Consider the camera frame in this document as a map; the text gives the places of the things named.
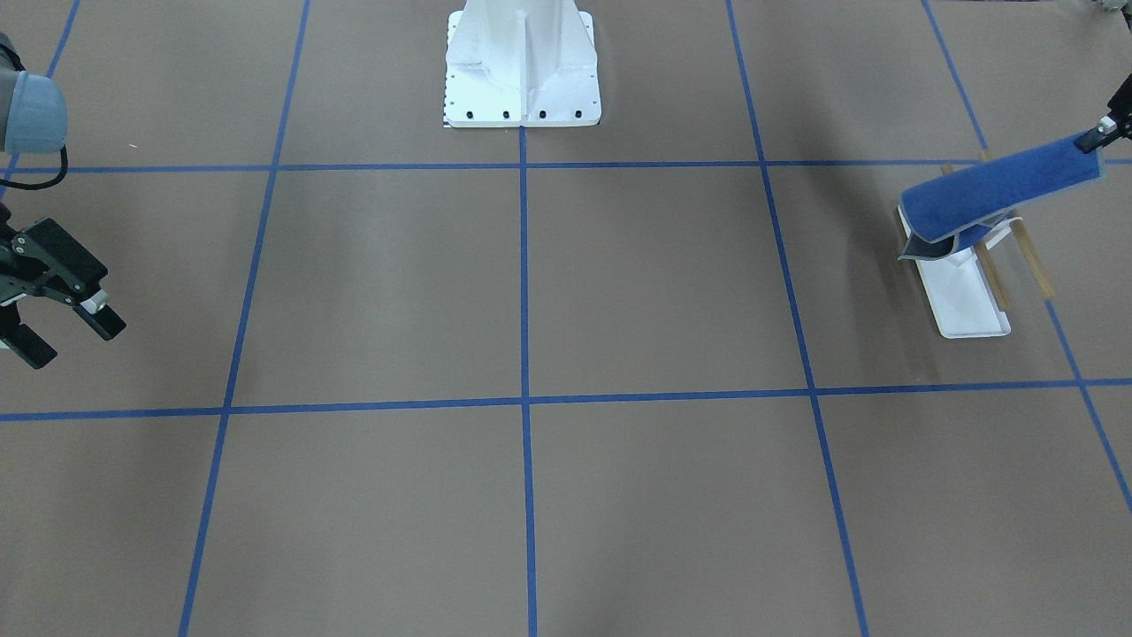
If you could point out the white towel rack with wooden bars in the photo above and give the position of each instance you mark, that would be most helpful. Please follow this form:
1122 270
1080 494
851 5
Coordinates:
965 295

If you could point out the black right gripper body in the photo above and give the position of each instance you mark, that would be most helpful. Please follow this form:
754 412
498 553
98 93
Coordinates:
55 258

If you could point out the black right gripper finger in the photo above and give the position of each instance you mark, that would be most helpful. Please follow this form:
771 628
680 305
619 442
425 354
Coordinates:
28 346
101 318

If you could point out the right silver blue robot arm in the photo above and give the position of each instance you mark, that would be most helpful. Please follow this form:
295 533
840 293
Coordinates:
35 121

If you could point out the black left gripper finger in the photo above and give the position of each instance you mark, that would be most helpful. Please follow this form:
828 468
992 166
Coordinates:
1095 138

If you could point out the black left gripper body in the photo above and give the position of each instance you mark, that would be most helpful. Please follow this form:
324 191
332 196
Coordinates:
1120 116

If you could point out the blue towel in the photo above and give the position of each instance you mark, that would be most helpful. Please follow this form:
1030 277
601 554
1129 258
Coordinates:
951 213

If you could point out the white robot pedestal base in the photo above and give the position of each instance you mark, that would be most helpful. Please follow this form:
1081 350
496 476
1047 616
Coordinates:
521 64

